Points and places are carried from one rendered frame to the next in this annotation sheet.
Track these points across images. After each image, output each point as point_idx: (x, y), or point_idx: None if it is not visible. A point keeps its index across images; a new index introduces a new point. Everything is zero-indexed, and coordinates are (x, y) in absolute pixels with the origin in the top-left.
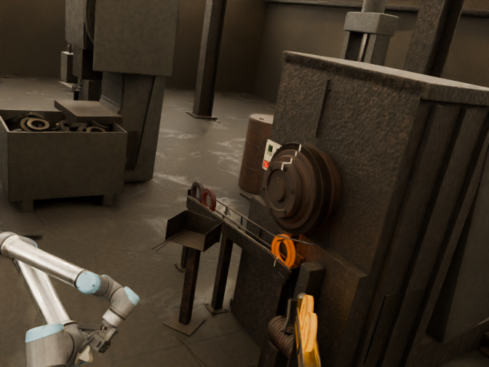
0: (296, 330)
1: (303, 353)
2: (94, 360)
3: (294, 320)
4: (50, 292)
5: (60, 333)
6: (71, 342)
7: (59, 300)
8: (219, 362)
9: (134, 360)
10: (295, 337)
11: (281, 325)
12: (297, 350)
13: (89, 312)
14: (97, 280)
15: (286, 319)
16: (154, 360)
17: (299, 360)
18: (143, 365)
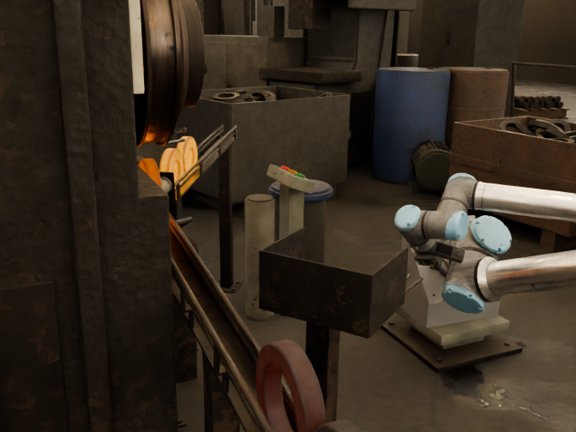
0: (185, 189)
1: (206, 153)
2: (465, 424)
3: (179, 195)
4: (536, 256)
5: (469, 225)
6: (458, 247)
7: (519, 265)
8: (242, 429)
9: (399, 427)
10: (191, 184)
11: (184, 232)
12: (201, 173)
13: None
14: (449, 178)
15: (177, 221)
16: (363, 429)
17: (204, 170)
18: (379, 419)
